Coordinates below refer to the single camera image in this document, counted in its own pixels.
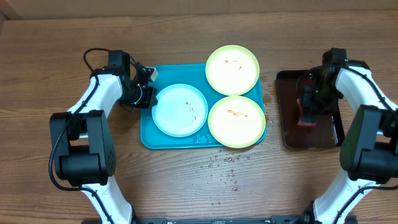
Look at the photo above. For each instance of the red black sponge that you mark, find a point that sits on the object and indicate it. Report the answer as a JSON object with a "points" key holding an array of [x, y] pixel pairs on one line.
{"points": [[306, 117]]}

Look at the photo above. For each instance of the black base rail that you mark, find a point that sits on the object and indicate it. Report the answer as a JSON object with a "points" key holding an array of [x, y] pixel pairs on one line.
{"points": [[275, 219]]}

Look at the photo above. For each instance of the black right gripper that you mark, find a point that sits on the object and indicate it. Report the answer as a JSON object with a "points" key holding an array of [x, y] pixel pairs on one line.
{"points": [[314, 104]]}

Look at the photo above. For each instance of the yellow-green plate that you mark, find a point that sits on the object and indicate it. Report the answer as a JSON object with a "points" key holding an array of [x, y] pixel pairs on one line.
{"points": [[236, 121], [232, 70]]}

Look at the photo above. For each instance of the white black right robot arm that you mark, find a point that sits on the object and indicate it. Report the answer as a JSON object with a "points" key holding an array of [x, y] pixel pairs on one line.
{"points": [[368, 155]]}

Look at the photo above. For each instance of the black water tray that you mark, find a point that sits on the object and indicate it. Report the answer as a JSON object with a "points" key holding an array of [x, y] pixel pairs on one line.
{"points": [[328, 129]]}

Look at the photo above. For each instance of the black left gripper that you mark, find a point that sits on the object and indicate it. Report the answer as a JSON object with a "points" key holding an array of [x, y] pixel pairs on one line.
{"points": [[151, 99]]}

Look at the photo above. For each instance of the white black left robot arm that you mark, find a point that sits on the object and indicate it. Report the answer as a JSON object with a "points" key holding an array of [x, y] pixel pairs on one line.
{"points": [[83, 157]]}

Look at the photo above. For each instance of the light blue plate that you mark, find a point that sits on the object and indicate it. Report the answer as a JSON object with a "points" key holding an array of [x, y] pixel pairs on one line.
{"points": [[181, 110]]}

